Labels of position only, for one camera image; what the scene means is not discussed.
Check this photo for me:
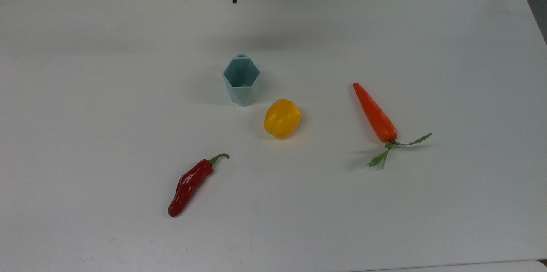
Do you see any light blue faceted mug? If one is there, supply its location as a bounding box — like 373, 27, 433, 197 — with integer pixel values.
222, 53, 261, 107

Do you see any yellow bell pepper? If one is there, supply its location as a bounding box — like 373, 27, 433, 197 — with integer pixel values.
263, 98, 303, 139

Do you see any red chilli pepper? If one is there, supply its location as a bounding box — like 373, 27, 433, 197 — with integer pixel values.
168, 153, 230, 218

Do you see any orange carrot with green leaves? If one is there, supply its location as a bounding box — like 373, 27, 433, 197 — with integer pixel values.
353, 82, 433, 171

